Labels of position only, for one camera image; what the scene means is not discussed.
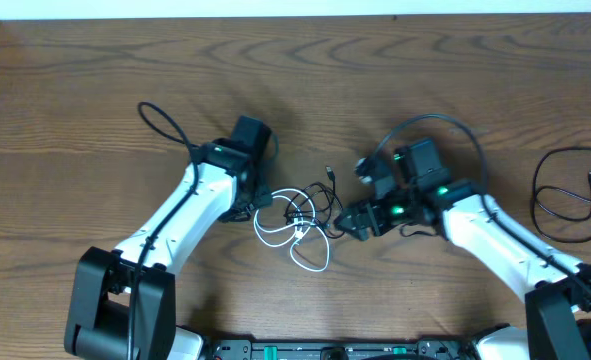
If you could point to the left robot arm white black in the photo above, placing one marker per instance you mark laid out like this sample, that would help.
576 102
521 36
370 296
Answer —
123 303

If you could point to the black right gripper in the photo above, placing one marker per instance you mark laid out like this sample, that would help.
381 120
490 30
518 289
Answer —
366 216

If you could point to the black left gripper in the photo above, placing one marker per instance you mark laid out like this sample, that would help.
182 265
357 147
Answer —
253 198

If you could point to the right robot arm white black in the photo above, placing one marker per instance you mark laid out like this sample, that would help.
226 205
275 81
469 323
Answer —
555 287

